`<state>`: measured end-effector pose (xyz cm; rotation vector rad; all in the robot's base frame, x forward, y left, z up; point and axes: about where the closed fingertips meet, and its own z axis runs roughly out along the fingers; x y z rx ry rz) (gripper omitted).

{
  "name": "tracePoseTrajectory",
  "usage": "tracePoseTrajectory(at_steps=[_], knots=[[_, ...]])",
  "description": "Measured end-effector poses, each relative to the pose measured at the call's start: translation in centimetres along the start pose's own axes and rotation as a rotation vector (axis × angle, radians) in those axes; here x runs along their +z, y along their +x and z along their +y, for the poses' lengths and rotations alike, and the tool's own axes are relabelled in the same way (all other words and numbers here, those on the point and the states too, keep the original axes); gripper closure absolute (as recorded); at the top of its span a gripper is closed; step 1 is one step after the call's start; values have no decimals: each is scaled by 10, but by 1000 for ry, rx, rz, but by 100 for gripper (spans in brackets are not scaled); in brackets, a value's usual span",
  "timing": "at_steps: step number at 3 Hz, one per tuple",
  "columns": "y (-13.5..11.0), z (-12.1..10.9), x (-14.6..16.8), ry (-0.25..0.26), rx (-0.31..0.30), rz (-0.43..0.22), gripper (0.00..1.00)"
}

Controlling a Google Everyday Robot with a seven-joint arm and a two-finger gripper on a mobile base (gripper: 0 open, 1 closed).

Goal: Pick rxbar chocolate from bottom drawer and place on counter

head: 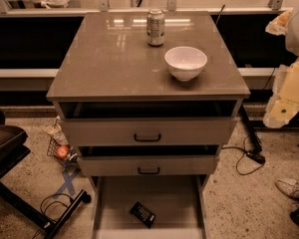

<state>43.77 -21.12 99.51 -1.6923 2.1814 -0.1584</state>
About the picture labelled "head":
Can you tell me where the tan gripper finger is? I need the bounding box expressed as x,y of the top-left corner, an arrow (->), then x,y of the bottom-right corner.
263,58 -> 299,128
265,10 -> 292,36

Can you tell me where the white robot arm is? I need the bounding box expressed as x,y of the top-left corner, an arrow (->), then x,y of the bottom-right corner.
263,0 -> 299,128

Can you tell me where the grey drawer cabinet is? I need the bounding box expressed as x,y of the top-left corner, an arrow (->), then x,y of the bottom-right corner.
48,12 -> 249,238

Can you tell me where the bottom grey drawer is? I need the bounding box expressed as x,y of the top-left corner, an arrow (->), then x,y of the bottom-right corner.
92,175 -> 207,239

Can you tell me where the grey drawer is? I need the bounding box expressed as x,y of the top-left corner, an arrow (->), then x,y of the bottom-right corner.
78,145 -> 220,176
92,175 -> 207,239
61,100 -> 236,146

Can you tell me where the middle grey drawer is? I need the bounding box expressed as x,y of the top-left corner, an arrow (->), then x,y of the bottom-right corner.
78,145 -> 220,176

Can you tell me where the top grey drawer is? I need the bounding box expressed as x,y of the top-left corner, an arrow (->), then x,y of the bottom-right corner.
61,100 -> 236,146

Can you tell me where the black table leg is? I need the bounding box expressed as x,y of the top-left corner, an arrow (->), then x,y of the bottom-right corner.
239,106 -> 262,153

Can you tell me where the white sneaker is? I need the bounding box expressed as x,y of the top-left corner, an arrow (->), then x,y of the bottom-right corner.
275,178 -> 299,200

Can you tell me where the white ceramic bowl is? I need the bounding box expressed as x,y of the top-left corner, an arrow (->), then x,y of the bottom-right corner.
164,46 -> 208,82

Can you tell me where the green soda can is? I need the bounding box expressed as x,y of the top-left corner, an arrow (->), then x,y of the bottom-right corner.
147,8 -> 164,47

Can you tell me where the red apple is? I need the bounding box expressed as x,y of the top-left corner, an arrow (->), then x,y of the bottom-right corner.
56,145 -> 70,159

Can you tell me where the black floor cable right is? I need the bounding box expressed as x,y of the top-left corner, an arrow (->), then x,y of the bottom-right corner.
221,135 -> 266,176

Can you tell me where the black floor cable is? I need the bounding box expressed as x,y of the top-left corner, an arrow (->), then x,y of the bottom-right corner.
221,135 -> 266,176
31,192 -> 76,239

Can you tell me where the black wire basket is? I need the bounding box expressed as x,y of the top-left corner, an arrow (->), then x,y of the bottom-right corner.
47,138 -> 78,167

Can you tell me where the black floor cable left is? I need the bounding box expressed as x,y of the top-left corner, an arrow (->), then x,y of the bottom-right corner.
31,192 -> 76,239

